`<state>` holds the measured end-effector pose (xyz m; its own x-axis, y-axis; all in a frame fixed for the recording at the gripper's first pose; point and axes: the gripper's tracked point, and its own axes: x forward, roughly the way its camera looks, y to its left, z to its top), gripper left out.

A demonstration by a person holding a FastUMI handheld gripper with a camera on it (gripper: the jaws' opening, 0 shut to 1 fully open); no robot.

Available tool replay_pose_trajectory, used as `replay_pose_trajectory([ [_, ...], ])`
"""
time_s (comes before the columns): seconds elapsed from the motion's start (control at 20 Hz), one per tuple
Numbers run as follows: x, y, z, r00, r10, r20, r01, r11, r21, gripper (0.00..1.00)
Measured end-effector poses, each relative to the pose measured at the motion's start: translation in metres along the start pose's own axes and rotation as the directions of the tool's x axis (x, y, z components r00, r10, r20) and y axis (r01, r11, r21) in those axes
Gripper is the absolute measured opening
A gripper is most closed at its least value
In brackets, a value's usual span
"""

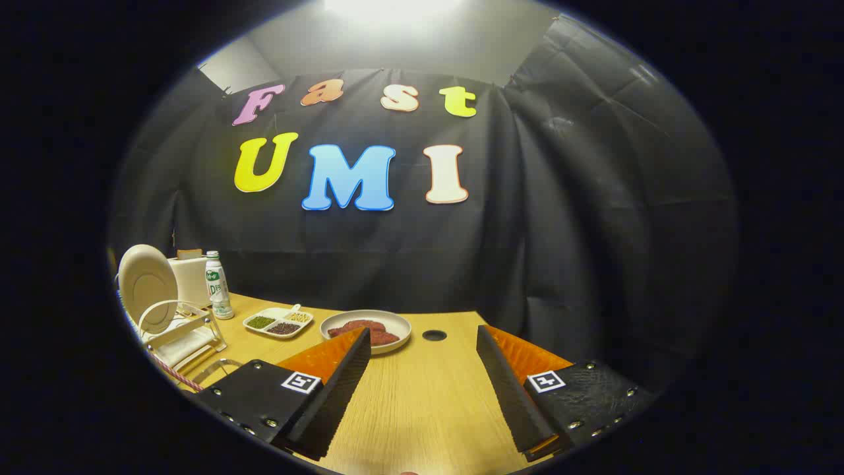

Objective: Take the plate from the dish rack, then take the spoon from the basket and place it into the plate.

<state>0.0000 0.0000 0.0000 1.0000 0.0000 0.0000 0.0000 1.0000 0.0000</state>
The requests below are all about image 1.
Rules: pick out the brown bread slice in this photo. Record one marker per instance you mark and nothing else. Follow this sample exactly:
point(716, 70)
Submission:
point(189, 253)

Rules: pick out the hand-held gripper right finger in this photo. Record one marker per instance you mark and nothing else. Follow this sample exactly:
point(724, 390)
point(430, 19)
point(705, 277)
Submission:
point(511, 396)

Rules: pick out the red meat patty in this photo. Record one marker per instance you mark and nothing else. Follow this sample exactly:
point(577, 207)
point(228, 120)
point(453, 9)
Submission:
point(386, 338)
point(353, 326)

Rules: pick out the grey plate with meat patties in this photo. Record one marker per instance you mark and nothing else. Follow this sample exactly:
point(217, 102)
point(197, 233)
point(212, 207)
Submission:
point(395, 323)

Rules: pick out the white divided dish with beans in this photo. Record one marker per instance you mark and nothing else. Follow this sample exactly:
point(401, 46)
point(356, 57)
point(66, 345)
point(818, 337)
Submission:
point(288, 316)

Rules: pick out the cream round plate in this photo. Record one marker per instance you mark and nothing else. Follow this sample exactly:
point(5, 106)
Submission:
point(145, 284)

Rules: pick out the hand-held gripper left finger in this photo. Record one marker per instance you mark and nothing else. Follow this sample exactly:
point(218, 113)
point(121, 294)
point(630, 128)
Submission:
point(330, 396)

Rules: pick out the white toaster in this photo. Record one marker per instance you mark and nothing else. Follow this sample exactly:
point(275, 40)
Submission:
point(191, 280)

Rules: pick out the black backdrop cloth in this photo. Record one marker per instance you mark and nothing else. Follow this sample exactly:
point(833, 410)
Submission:
point(560, 264)

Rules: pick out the white bottle green label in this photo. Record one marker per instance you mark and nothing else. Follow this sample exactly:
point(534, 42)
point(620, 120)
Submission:
point(217, 290)

